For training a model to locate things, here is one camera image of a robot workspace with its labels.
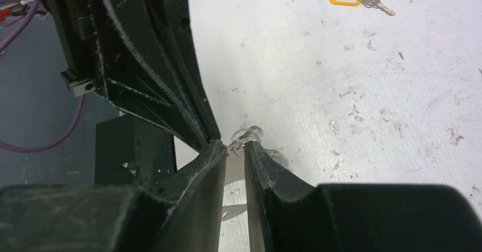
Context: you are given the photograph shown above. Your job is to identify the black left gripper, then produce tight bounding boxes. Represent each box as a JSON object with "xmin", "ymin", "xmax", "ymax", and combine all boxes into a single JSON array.
[{"xmin": 40, "ymin": 0, "xmax": 221, "ymax": 152}]

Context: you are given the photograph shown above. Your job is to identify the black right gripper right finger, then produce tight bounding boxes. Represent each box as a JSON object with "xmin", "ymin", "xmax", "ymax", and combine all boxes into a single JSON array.
[{"xmin": 244, "ymin": 142, "xmax": 481, "ymax": 251}]

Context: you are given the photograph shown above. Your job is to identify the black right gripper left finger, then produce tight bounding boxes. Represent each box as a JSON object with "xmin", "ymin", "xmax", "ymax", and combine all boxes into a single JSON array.
[{"xmin": 1, "ymin": 140, "xmax": 227, "ymax": 251}]

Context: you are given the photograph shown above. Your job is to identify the silver carabiner keyring with rings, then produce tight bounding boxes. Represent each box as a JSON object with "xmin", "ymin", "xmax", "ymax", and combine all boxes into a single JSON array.
[{"xmin": 226, "ymin": 126, "xmax": 287, "ymax": 168}]

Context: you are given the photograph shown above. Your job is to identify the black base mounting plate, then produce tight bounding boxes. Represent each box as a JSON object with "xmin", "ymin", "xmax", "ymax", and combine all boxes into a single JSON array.
[{"xmin": 94, "ymin": 115, "xmax": 177, "ymax": 189}]

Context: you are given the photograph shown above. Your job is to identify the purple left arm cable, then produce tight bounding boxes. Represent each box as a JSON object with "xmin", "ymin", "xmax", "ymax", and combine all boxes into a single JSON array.
[{"xmin": 0, "ymin": 0, "xmax": 86, "ymax": 154}]

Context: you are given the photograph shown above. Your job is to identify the silver key with ring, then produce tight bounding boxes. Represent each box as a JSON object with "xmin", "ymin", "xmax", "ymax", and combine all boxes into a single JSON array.
[{"xmin": 361, "ymin": 0, "xmax": 396, "ymax": 16}]

